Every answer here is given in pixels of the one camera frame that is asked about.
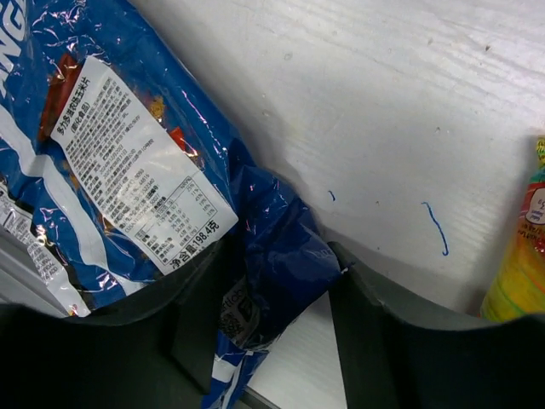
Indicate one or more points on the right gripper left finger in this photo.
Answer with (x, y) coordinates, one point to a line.
(152, 349)

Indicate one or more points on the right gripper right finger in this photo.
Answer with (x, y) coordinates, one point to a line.
(400, 350)

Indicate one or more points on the orange Fox's candy bag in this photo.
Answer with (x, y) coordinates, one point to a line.
(518, 288)

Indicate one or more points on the blue white snack bag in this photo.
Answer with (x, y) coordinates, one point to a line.
(117, 169)

